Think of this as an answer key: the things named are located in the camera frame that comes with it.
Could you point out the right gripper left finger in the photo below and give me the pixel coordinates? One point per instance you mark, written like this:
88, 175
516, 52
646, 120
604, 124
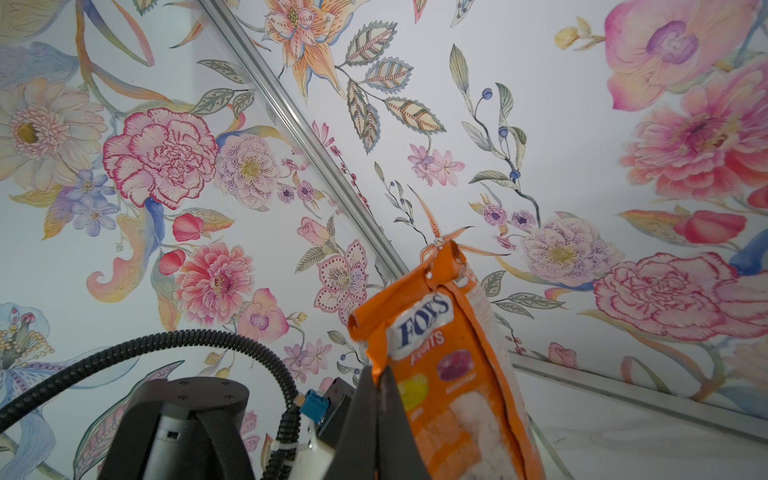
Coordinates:
355, 456

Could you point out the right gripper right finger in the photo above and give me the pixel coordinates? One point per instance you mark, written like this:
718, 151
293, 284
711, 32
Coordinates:
398, 456

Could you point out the orange Fox's fruits candy bag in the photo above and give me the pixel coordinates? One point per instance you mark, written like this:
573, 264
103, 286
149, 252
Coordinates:
436, 331

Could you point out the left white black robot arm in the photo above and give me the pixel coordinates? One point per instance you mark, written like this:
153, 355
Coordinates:
191, 428

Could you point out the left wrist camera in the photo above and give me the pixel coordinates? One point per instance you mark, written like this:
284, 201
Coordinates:
313, 456

